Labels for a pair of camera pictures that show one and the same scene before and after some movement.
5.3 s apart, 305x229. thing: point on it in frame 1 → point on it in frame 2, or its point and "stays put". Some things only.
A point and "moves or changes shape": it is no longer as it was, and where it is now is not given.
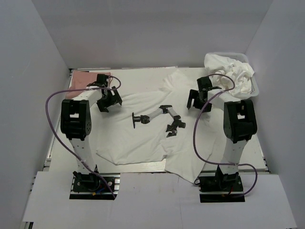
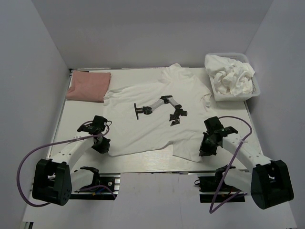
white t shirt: (154, 122) moves or changes shape
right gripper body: (198, 102) → (208, 146)
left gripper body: (110, 99) → (101, 146)
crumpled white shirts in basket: (240, 72) stays put
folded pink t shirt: (80, 79) stays put
